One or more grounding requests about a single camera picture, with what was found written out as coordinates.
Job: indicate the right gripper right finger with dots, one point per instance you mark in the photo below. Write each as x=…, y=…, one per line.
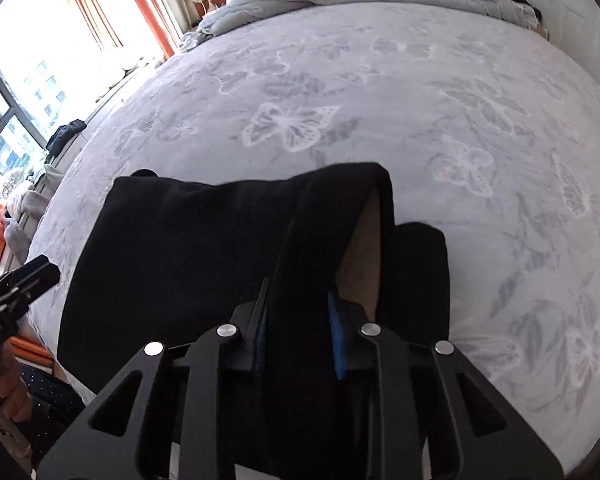
x=424, y=406

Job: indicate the black pants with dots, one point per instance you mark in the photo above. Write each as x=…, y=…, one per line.
x=169, y=260

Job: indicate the left hand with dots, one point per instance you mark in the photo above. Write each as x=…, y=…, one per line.
x=17, y=403

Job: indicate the grey knit garment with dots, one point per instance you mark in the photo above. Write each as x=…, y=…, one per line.
x=28, y=200

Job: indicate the dark blue folded garment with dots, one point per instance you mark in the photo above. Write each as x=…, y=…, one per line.
x=62, y=136

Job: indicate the grey butterfly bedspread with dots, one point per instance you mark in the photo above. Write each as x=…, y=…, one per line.
x=488, y=132

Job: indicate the window frame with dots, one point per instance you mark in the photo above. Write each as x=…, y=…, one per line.
x=5, y=105

